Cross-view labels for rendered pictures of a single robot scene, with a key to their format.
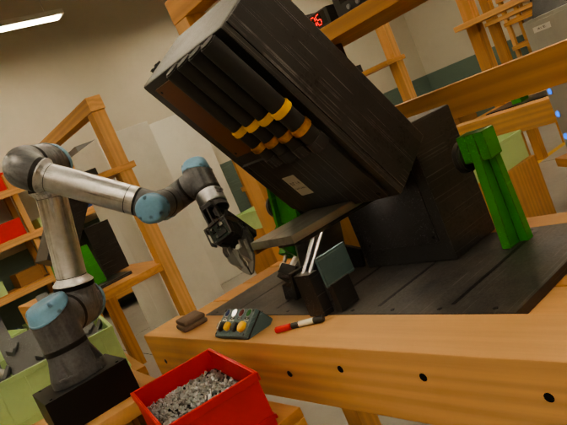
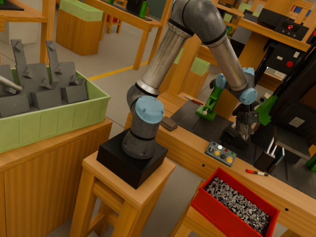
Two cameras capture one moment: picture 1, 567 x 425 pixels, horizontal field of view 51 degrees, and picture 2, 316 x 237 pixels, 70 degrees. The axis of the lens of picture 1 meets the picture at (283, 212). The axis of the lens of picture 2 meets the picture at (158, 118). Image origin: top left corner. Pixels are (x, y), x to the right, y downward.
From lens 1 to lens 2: 1.50 m
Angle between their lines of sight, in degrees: 43
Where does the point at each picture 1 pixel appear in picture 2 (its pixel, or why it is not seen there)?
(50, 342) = (149, 132)
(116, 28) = not seen: outside the picture
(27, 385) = (57, 116)
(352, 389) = (283, 216)
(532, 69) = not seen: outside the picture
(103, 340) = (103, 102)
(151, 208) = (252, 98)
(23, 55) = not seen: outside the picture
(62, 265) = (158, 79)
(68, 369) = (148, 150)
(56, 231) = (171, 59)
